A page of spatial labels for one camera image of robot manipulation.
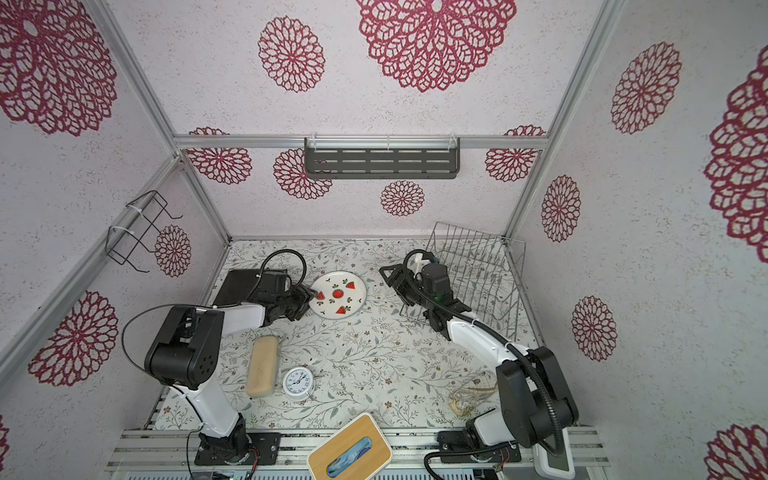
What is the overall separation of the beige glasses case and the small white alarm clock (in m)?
0.05

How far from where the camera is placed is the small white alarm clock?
81 centimetres

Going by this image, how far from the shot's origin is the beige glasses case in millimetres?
826

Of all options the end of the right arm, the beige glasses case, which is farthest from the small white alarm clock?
the end of the right arm
